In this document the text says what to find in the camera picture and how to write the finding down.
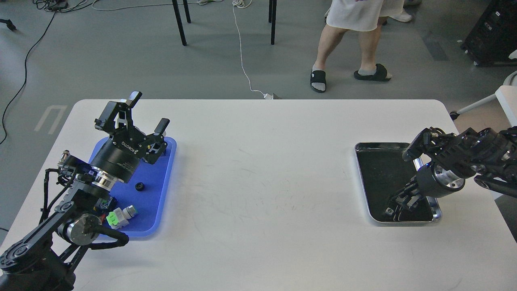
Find blue plastic tray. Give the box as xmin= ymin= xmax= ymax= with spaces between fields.
xmin=109 ymin=137 xmax=177 ymax=239

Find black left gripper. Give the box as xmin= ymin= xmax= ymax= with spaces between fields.
xmin=90 ymin=91 xmax=170 ymax=183

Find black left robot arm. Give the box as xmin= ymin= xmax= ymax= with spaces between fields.
xmin=1 ymin=91 xmax=170 ymax=291

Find metal tray black inside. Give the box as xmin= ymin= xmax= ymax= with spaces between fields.
xmin=354 ymin=142 xmax=442 ymax=226

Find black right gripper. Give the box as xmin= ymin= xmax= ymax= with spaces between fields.
xmin=383 ymin=164 xmax=465 ymax=223

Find white green switch part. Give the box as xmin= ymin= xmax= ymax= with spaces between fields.
xmin=106 ymin=205 xmax=138 ymax=230

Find black table legs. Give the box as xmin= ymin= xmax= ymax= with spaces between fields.
xmin=171 ymin=0 xmax=277 ymax=46

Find white cable on floor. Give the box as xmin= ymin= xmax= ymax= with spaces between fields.
xmin=232 ymin=0 xmax=268 ymax=97

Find white sneaker foot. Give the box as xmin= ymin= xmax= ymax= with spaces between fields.
xmin=390 ymin=10 xmax=413 ymax=23

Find white chair at right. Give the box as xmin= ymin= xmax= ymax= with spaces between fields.
xmin=450 ymin=71 xmax=517 ymax=127

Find red push button part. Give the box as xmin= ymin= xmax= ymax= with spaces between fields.
xmin=93 ymin=196 xmax=118 ymax=217

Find black cable on floor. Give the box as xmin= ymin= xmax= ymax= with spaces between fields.
xmin=0 ymin=0 xmax=91 ymax=145

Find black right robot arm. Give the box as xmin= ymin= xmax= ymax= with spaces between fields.
xmin=384 ymin=127 xmax=517 ymax=221

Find walking person legs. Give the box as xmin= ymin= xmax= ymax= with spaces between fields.
xmin=310 ymin=0 xmax=405 ymax=93

